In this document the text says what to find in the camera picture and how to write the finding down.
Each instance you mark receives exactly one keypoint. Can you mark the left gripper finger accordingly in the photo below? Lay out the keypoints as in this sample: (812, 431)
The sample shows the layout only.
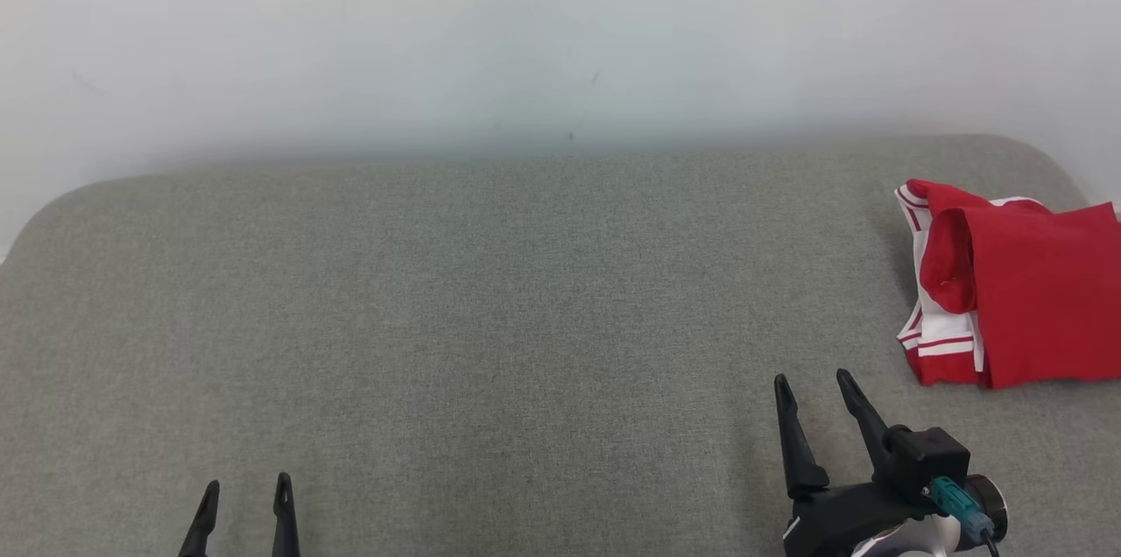
(285, 522)
(203, 526)

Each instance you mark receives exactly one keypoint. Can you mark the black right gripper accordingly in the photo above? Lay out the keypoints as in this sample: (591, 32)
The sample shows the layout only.
(832, 522)

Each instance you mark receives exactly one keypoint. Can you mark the red basketball jersey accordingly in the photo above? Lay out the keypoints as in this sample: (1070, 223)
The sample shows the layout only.
(1042, 294)

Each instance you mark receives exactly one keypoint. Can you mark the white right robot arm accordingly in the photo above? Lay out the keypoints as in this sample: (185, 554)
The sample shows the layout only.
(920, 541)

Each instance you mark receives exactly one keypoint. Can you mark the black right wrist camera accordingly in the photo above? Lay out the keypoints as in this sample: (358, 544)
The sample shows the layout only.
(928, 456)

